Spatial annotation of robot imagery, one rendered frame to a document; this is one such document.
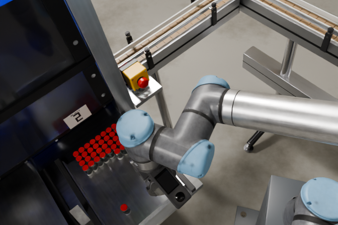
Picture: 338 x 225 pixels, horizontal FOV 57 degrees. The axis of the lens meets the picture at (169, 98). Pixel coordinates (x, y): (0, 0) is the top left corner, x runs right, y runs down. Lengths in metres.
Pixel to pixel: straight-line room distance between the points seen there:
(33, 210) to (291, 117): 0.87
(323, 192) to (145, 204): 0.51
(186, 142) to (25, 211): 0.71
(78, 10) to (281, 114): 0.56
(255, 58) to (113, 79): 0.93
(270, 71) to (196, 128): 1.14
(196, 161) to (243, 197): 1.37
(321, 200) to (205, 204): 1.11
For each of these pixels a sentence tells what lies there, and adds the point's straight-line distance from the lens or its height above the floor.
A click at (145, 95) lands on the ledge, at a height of 0.88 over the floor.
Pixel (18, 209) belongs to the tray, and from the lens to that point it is 1.19.
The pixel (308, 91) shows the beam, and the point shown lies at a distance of 1.66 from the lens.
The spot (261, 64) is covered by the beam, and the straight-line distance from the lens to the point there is 1.74.
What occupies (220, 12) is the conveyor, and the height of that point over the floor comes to 0.92.
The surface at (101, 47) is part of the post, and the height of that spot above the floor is 1.22.
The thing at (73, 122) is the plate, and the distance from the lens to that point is 1.08.
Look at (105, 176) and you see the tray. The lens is 1.10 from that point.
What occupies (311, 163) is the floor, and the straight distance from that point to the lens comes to 2.09.
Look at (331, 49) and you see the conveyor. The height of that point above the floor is 0.90.
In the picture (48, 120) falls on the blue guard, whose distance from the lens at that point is 1.03.
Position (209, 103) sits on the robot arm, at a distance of 0.64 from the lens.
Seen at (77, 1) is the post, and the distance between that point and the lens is 0.85.
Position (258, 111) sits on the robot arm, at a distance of 0.60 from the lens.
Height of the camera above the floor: 1.84
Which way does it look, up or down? 53 degrees down
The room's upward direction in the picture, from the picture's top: 14 degrees counter-clockwise
